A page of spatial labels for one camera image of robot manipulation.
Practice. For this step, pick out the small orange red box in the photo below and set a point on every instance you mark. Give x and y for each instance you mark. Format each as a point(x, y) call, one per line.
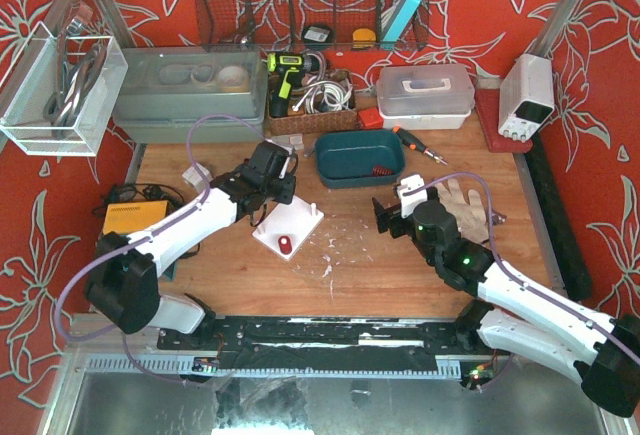
point(369, 119)

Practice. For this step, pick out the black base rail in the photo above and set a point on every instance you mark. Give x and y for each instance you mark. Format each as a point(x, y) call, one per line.
point(326, 344)

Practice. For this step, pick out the small clear parts box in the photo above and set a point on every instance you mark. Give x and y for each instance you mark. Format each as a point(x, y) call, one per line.
point(293, 141)

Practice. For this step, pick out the orange teal device box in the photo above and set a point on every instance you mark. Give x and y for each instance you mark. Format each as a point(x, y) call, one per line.
point(129, 217)

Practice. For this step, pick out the black round tape measure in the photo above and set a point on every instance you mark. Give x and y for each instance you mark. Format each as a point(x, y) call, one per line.
point(317, 37)

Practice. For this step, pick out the white power supply unit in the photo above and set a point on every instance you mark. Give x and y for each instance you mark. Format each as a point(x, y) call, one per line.
point(526, 98)

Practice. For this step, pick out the red spring front tray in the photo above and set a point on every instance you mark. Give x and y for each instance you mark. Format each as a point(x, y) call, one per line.
point(379, 170)

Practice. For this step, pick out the dark green plastic tray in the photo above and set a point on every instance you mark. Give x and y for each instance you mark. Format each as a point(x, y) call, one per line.
point(345, 159)

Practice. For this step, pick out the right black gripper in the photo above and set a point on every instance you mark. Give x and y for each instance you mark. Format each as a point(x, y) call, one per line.
point(391, 218)

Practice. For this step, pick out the small white cube block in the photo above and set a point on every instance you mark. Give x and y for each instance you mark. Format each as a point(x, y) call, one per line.
point(198, 178)

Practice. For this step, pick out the green black cordless drill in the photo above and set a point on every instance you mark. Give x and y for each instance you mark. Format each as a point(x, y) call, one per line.
point(290, 69)

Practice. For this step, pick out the blue white book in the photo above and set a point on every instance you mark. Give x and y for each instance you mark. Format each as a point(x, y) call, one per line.
point(394, 21)

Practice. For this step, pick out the red large spring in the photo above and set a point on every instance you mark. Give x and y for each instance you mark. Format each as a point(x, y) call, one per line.
point(285, 245)

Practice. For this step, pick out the black cable duct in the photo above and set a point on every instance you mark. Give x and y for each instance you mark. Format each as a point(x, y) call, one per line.
point(572, 268)

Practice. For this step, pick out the clear acrylic side bin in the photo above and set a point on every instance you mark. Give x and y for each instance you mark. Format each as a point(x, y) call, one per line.
point(63, 102)

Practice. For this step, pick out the white peg base plate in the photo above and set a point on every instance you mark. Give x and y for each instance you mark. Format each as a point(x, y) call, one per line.
point(297, 220)

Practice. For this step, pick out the red flat case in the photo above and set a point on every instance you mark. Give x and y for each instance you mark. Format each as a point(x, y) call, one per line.
point(487, 108)

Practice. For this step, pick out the grey plastic storage box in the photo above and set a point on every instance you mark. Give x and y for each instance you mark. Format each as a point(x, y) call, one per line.
point(166, 90)

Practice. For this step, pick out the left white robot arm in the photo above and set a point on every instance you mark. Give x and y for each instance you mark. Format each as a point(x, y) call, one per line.
point(123, 282)

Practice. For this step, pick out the yellow tape measure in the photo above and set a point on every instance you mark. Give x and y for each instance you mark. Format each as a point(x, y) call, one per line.
point(363, 39)

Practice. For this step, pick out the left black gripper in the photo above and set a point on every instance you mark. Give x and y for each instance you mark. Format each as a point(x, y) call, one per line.
point(285, 188)

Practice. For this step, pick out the white clear lidded case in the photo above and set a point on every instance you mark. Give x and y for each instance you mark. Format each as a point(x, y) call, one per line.
point(425, 97)

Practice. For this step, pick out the orange handled soldering iron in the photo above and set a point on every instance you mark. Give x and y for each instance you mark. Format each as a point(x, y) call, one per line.
point(414, 143)

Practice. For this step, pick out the white work glove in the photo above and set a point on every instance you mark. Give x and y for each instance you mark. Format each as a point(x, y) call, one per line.
point(468, 210)

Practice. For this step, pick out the small metal hardware pieces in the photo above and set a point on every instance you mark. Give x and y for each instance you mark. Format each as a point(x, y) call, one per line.
point(497, 218)

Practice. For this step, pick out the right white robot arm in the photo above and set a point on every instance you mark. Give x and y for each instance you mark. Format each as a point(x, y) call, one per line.
point(513, 313)

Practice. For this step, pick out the woven brown basket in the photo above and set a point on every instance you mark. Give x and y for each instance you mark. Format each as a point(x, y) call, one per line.
point(325, 104)

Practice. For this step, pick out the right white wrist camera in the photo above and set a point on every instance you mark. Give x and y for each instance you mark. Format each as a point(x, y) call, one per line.
point(411, 191)

